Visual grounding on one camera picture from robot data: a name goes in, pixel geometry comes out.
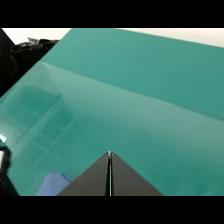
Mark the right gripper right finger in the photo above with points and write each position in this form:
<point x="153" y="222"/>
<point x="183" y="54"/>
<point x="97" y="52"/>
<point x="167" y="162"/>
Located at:
<point x="126" y="181"/>

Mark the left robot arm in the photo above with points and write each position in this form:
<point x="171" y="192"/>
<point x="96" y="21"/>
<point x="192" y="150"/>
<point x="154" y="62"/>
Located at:
<point x="4" y="183"/>

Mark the blue T-shirt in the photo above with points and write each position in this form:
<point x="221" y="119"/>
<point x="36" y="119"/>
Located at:
<point x="53" y="185"/>

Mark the black garment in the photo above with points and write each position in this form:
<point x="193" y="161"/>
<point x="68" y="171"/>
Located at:
<point x="31" y="55"/>

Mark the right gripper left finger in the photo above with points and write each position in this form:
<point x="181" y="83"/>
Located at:
<point x="95" y="181"/>

